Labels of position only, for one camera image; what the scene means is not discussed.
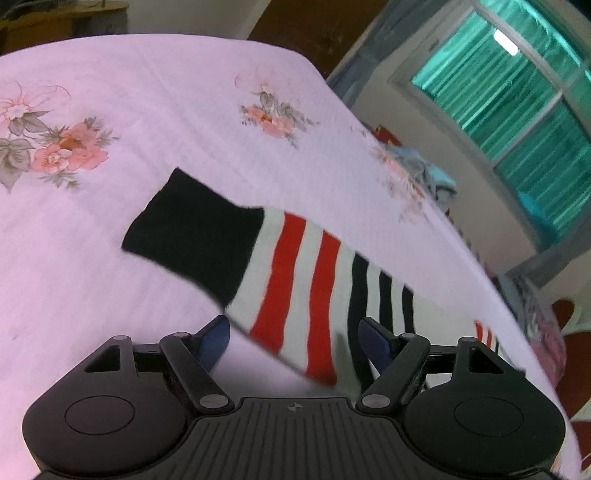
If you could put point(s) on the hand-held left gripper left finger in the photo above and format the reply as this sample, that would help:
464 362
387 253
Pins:
216 339

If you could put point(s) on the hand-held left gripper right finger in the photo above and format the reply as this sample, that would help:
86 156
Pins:
373 338

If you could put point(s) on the black red white striped sweater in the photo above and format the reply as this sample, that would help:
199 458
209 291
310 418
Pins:
295 277

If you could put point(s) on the pile of crumpled clothes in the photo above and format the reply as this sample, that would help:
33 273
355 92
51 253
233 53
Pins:
434 180

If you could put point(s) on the stack of folded clothes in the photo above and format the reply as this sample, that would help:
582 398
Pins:
545 332

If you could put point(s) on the grey curtain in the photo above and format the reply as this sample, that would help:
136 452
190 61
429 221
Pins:
364 60
531 265

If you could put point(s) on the red and white headboard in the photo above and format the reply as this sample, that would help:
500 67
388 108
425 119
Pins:
579 360

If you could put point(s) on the pink floral bed sheet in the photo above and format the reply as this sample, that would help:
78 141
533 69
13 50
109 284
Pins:
138 115

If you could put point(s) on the window with green glass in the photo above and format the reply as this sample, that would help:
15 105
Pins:
517 101

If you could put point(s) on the dark wooden wardrobe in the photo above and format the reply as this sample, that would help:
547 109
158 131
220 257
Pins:
318 32

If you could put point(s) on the light wooden furniture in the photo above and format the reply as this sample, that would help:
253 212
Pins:
60 23

